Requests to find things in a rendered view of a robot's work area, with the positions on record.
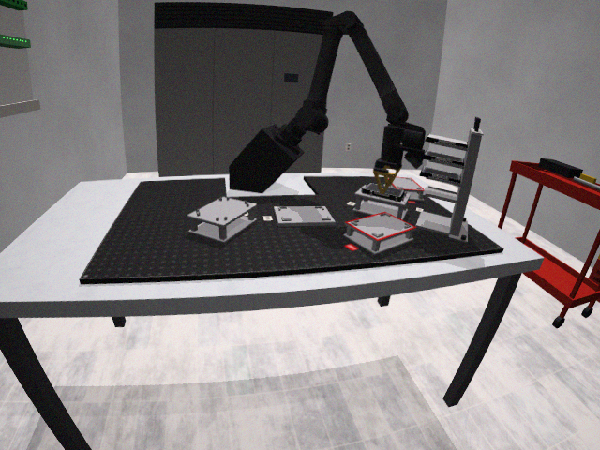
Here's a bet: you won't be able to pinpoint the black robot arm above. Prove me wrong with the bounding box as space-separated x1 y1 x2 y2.
271 11 426 169

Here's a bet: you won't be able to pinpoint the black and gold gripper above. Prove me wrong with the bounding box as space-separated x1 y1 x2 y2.
373 142 402 194

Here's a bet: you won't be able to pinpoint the grey slotted shelf rack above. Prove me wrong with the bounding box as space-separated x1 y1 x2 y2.
415 130 482 236

